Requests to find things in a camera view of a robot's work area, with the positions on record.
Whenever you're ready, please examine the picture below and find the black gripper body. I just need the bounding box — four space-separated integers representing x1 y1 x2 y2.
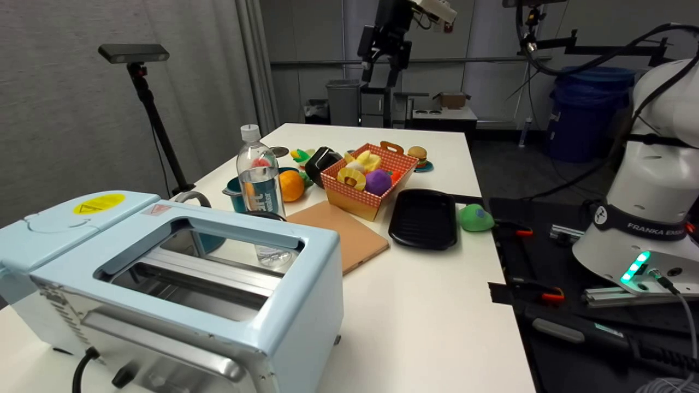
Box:
355 0 413 62

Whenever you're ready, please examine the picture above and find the yellow banana plush toy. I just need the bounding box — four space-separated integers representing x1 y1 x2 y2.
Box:
343 149 386 177

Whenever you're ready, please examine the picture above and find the grey toy pot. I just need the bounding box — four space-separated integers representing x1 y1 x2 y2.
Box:
303 144 343 187

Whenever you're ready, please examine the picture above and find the orange pineapple plush toy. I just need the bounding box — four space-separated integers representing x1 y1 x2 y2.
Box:
277 168 315 205

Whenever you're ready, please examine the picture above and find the cardboard box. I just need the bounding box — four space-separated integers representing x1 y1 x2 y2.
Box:
434 90 472 112

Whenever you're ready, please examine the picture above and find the purple plush toy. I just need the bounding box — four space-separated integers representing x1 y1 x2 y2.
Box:
363 168 396 198

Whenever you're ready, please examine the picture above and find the teal toy pot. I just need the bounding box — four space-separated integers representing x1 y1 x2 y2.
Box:
220 173 248 214

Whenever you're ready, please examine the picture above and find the black cart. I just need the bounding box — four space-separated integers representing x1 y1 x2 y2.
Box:
357 82 396 128

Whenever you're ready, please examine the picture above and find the grey waste bin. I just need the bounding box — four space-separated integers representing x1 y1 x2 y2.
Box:
324 77 364 126

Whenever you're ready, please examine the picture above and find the white shelf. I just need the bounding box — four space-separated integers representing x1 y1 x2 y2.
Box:
403 105 479 132

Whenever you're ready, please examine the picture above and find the black plastic tray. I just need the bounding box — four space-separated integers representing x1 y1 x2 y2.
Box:
386 187 461 251

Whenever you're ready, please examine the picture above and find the clear plastic water bottle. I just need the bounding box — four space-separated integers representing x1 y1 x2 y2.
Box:
234 123 288 220

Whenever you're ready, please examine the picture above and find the brown cutting board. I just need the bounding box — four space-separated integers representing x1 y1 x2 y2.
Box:
283 201 392 278

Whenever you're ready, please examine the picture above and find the blue plastic bin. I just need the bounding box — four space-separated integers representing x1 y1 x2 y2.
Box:
545 62 638 164

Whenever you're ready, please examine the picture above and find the short silver bar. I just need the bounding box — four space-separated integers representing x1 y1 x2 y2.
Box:
548 223 585 244

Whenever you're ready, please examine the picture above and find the light blue toaster oven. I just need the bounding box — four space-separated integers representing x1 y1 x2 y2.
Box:
0 190 345 393

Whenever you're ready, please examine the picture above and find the grey curtain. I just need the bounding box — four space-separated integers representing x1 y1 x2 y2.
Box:
0 0 279 224

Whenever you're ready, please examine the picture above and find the long black tool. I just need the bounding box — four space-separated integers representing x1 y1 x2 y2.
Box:
528 311 699 378

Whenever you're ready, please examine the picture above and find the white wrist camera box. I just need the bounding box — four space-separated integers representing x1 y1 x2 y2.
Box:
410 0 458 34

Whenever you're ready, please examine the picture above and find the yellow ring plush toy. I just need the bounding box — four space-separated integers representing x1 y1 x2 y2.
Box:
333 168 366 195

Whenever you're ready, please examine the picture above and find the black articulated mount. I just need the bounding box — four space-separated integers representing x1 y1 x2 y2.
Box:
518 1 629 59

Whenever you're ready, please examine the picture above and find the orange handled clamp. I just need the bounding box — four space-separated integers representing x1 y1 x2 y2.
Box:
504 220 537 243
508 275 568 307

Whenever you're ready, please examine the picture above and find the black camera stand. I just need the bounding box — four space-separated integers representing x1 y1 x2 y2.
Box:
127 61 213 209

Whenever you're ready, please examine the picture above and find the black camera bar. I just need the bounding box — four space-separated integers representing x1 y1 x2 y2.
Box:
96 41 173 65

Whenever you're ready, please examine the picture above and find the aluminium rail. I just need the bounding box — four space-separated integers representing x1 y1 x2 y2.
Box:
580 284 699 311

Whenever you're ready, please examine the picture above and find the grey base cable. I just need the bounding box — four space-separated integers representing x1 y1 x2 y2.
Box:
647 268 699 367

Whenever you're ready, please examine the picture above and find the black toaster power cord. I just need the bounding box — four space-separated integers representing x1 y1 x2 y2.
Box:
70 346 103 393

